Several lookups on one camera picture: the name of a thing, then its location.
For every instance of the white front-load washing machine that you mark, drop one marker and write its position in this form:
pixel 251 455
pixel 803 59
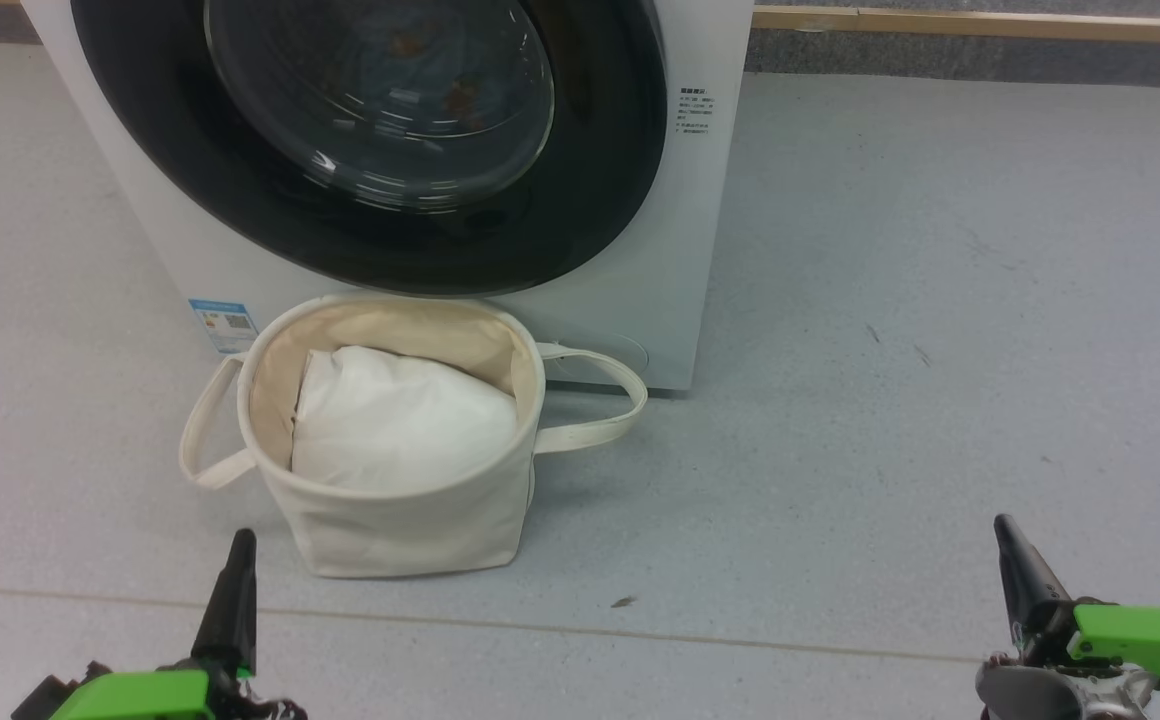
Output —
pixel 680 250

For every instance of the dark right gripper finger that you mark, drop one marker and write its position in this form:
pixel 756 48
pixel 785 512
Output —
pixel 1028 588

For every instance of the cream canvas laundry basket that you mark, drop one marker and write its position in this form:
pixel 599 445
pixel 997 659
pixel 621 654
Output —
pixel 410 540

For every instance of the blue energy label sticker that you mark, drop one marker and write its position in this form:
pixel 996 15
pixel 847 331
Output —
pixel 223 325

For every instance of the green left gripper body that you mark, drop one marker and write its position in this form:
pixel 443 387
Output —
pixel 135 697

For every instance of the white pillow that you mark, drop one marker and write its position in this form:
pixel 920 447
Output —
pixel 400 420

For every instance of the small black text sticker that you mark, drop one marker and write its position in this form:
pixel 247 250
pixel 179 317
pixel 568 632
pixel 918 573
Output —
pixel 695 110

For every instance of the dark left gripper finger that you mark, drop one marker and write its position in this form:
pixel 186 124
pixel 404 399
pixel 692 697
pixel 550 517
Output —
pixel 230 615

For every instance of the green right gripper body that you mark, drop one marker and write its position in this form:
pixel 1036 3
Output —
pixel 1140 640

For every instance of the round drain filter cover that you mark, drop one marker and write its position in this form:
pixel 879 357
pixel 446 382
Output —
pixel 590 372

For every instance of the washing machine glass door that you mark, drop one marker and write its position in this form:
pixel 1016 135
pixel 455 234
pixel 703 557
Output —
pixel 140 120

